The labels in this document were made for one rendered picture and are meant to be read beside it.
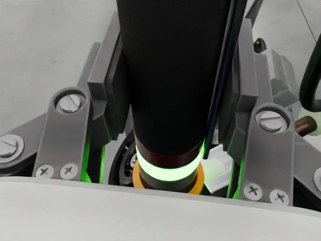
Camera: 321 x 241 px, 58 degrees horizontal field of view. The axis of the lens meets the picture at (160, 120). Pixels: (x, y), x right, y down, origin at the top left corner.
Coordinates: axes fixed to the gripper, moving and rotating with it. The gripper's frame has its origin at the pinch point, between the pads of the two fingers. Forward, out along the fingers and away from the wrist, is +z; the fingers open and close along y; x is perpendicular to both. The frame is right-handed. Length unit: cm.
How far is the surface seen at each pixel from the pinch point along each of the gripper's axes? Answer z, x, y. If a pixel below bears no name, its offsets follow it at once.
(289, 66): 39, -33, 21
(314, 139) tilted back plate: 22.2, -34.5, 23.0
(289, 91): 31.1, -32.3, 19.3
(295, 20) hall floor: 231, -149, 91
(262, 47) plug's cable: 44, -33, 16
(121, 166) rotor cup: 9.3, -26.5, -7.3
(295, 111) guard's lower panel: 116, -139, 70
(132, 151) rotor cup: 11.1, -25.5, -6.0
